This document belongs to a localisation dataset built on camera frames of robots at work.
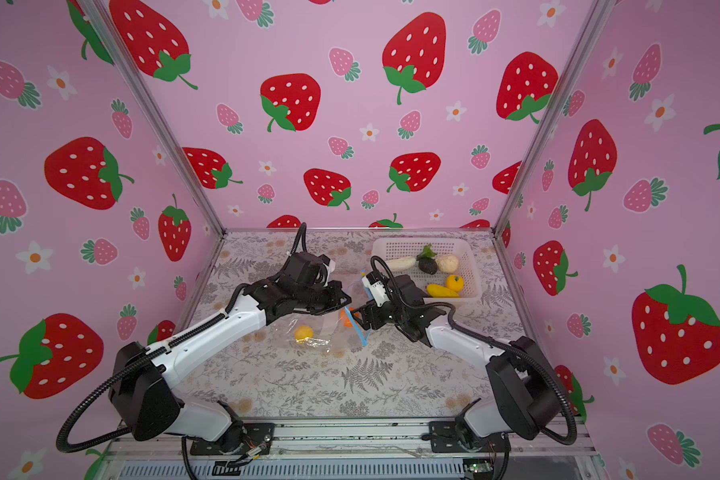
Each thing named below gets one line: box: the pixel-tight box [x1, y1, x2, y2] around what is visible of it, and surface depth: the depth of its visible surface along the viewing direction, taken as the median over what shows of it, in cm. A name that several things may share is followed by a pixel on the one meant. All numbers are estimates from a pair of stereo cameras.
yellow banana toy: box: [427, 284, 460, 298], surface depth 99 cm
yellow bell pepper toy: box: [446, 274, 465, 291], surface depth 100 cm
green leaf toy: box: [416, 244, 438, 260], surface depth 108 cm
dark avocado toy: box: [418, 258, 438, 275], surface depth 106 cm
